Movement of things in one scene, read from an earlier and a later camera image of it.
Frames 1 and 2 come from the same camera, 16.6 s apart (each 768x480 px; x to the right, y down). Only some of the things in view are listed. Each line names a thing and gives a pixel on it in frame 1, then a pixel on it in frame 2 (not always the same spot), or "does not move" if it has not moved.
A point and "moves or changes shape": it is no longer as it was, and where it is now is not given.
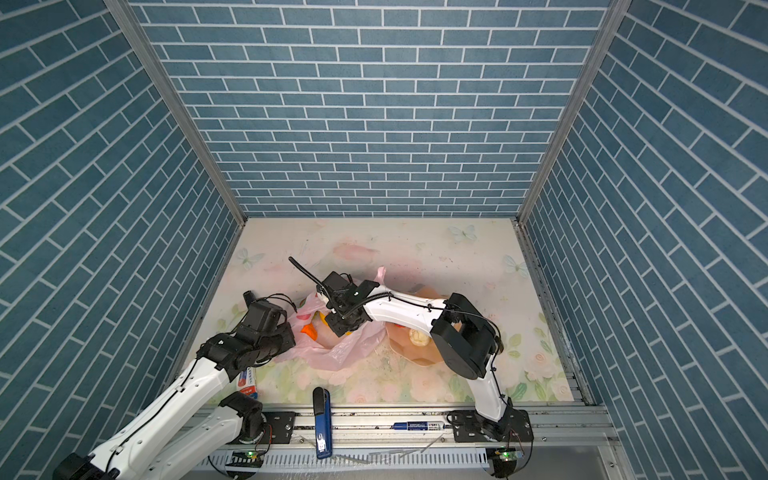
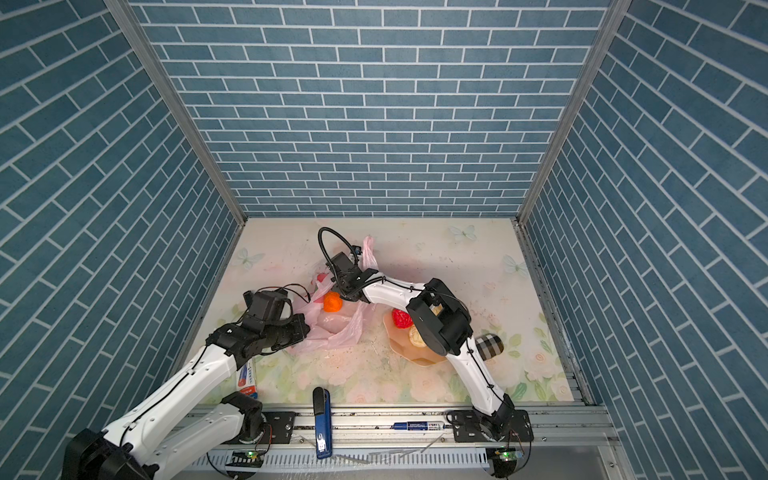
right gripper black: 334,327 -> 337,283
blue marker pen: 419,426 does not move
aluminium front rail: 357,428 does not move
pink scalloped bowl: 416,345 does not move
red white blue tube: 247,383 does not move
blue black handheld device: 321,400 does not move
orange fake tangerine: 310,331 moves or changes shape
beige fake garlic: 418,338 does not move
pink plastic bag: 317,347 moves or changes shape
